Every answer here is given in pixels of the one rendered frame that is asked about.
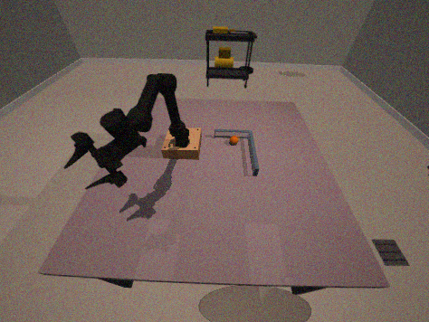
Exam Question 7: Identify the low clear corner walls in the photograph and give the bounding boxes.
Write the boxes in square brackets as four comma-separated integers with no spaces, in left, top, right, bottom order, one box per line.
[214,131,255,173]

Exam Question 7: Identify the brown ball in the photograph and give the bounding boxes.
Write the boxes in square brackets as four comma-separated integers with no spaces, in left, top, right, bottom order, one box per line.
[230,136,238,145]

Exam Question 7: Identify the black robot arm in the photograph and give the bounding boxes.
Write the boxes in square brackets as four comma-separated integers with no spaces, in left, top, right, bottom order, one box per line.
[91,73,189,172]

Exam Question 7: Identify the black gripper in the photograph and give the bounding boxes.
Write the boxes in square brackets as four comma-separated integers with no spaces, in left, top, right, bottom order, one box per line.
[64,132,129,190]

